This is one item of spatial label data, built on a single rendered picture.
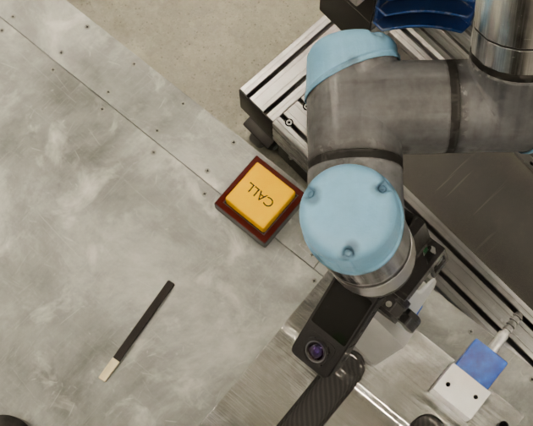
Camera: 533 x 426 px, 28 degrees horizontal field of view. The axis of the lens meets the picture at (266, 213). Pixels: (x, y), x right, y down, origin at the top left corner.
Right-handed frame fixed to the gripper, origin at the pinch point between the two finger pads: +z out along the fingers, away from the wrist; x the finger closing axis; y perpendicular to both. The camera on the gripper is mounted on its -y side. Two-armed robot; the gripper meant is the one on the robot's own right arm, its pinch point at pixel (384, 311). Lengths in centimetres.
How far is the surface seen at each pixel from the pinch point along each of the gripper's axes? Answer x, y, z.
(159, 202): 31.7, -5.6, 8.9
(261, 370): 7.2, -13.1, 2.9
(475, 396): -12.2, -1.0, 5.4
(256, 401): 5.5, -15.9, 2.8
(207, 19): 85, 31, 88
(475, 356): -9.5, 2.4, 5.7
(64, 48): 54, 2, 7
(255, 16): 77, 38, 90
